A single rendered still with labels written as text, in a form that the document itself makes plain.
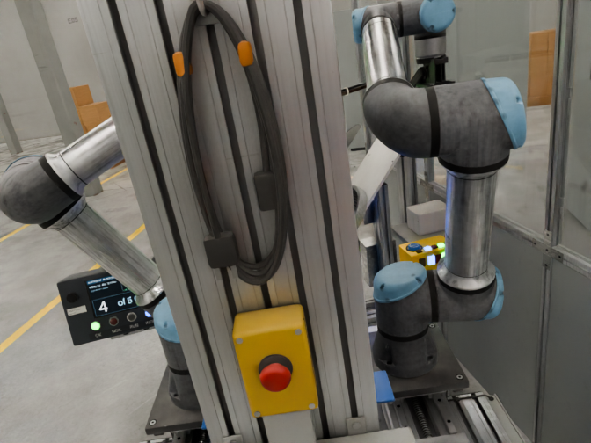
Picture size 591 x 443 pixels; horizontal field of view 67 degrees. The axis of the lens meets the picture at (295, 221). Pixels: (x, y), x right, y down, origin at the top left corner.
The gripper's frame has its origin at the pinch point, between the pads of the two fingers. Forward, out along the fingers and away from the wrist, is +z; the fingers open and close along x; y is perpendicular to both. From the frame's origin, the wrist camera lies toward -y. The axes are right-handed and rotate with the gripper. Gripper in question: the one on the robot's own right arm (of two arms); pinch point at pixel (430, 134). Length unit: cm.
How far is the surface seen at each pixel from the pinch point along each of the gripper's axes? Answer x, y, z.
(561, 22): 46, -8, -22
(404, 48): 35, -88, -18
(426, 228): 28, -62, 58
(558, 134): 45.0, -5.8, 9.7
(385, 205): 9, -60, 42
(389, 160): 10, -55, 21
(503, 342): 45, -30, 105
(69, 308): -106, -9, 30
